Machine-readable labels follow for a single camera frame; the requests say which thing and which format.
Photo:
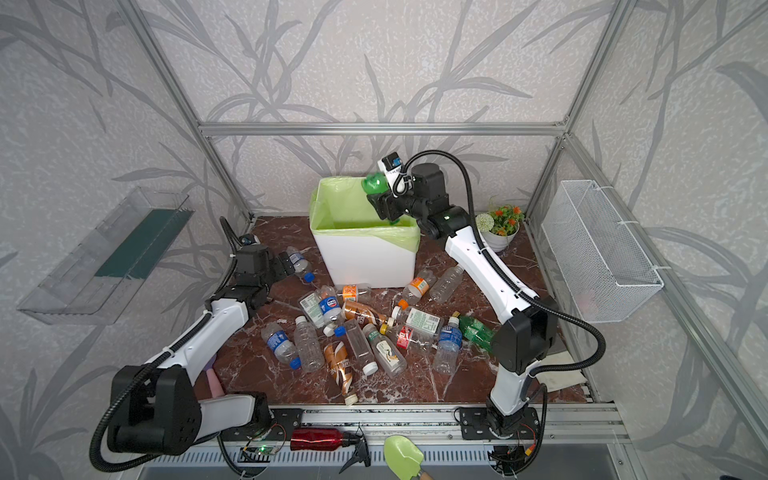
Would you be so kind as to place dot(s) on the dark green bottle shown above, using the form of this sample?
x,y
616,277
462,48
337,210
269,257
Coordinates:
x,y
474,331

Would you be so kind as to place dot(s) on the white wire mesh basket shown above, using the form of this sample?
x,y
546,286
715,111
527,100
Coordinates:
x,y
606,271

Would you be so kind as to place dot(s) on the clear square bottle white cap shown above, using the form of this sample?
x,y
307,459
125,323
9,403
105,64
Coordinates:
x,y
361,349

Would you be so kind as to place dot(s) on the brown label crushed bottle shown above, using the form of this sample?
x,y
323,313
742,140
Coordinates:
x,y
339,365

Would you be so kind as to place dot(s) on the white bin with green liner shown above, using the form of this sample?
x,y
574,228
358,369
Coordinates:
x,y
355,244

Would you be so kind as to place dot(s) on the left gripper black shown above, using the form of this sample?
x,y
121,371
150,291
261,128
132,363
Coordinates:
x,y
285,264

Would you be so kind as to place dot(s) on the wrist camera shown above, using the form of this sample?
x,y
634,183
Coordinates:
x,y
391,166
247,240

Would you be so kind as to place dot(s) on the bottle blue label white cap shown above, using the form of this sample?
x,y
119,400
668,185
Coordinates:
x,y
448,347

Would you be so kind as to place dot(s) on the green plastic bottle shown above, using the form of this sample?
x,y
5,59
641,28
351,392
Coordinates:
x,y
375,184

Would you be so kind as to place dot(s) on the potted flower white pot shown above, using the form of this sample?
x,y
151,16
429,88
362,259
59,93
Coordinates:
x,y
499,225

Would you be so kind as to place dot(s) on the green circuit board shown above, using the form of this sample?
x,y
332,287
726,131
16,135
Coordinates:
x,y
261,453

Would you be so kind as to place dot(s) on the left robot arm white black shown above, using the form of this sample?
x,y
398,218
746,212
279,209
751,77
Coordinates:
x,y
154,410

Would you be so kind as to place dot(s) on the purple pink brush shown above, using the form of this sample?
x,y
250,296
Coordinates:
x,y
213,380

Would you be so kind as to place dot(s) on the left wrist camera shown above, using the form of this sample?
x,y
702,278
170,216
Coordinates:
x,y
247,240

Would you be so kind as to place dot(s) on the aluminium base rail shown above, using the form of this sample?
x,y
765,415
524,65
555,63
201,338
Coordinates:
x,y
446,433

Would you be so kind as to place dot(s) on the bottle white label green band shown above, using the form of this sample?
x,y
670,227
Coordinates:
x,y
388,357

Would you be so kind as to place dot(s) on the clear unlabelled bottle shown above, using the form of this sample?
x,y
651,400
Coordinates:
x,y
447,284

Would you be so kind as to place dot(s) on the clear acrylic wall shelf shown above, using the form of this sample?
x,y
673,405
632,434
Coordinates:
x,y
95,283

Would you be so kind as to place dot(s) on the green plastic trowel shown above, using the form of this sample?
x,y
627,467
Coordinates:
x,y
404,458

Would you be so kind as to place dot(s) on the small bottle red label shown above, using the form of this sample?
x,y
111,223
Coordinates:
x,y
408,338

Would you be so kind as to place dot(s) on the bottle blue pepsi label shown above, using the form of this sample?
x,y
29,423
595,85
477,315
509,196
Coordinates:
x,y
329,305

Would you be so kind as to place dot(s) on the brown tea bottle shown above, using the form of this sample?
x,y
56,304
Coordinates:
x,y
363,314

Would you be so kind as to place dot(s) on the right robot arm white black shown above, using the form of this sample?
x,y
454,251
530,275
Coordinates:
x,y
527,328

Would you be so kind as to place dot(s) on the bottle orange label orange cap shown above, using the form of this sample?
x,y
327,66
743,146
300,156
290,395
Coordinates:
x,y
417,288

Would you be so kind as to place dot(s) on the clear bottle blue cap label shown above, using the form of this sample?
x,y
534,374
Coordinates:
x,y
280,345

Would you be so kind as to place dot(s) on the red spray bottle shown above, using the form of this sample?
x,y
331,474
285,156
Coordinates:
x,y
332,439

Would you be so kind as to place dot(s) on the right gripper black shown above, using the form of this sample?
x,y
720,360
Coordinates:
x,y
384,201

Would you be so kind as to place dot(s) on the small bottle orange label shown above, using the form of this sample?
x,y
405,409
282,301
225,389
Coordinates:
x,y
360,292

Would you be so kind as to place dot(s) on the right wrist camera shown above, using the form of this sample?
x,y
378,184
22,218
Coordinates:
x,y
391,166

